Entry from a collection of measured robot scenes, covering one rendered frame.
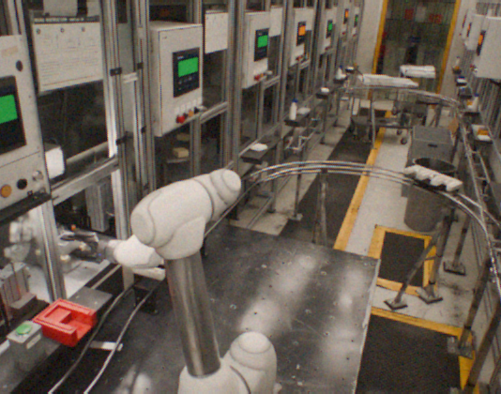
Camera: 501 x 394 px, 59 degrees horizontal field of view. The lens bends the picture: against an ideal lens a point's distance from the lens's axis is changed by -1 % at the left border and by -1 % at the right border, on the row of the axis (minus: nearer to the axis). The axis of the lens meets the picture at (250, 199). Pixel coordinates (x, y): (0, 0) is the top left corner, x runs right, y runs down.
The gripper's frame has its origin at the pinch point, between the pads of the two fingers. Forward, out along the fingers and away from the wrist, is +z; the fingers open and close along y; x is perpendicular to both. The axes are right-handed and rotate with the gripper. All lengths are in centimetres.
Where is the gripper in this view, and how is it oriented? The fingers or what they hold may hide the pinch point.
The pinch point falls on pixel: (69, 244)
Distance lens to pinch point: 193.0
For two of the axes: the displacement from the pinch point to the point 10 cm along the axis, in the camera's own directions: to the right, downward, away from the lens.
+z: -9.3, -0.9, 3.5
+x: -3.5, 3.8, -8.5
